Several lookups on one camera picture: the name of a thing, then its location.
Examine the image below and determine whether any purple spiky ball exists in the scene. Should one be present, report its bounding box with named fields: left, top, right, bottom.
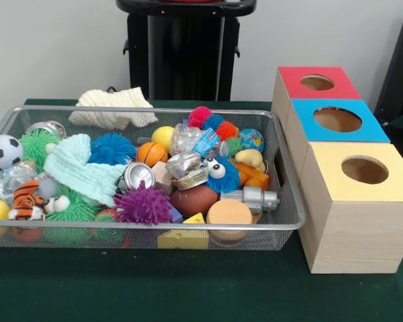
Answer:
left=114, top=181, right=173, bottom=226

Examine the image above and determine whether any cream knit cloth roll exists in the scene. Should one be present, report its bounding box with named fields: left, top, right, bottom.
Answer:
left=69, top=87, right=159, bottom=131

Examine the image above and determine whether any mint green knit cloth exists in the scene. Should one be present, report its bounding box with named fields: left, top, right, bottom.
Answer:
left=43, top=133, right=127, bottom=207

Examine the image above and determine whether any clear mesh bin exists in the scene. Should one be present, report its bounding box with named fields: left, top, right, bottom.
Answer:
left=0, top=104, right=307, bottom=252

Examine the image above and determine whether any wooden three-hole box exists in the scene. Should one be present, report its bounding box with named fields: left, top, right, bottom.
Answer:
left=271, top=66, right=403, bottom=274

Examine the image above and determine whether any blue fuzzy monster toy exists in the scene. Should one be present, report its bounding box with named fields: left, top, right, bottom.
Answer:
left=203, top=156, right=241, bottom=195

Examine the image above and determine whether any brown toy football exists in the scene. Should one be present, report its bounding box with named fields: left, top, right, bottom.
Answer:
left=171, top=185, right=219, bottom=218

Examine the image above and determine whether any yellow ball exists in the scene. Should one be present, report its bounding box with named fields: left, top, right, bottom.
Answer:
left=151, top=126, right=175, bottom=152

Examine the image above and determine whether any yellow cheese wedge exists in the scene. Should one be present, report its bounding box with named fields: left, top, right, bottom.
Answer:
left=156, top=213, right=210, bottom=250

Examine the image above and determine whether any dark green tablecloth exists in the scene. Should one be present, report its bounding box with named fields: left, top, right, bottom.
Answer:
left=0, top=99, right=403, bottom=322

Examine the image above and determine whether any green spiky ball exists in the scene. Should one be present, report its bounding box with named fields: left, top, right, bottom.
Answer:
left=20, top=129, right=61, bottom=174

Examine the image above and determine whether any orange tiger plush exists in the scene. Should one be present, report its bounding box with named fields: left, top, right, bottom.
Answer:
left=7, top=179, right=49, bottom=222

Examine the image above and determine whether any black and white soccer ball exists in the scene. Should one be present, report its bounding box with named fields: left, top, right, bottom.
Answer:
left=0, top=134, right=24, bottom=170

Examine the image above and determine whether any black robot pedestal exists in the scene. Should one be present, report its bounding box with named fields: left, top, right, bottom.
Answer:
left=116, top=0, right=257, bottom=101

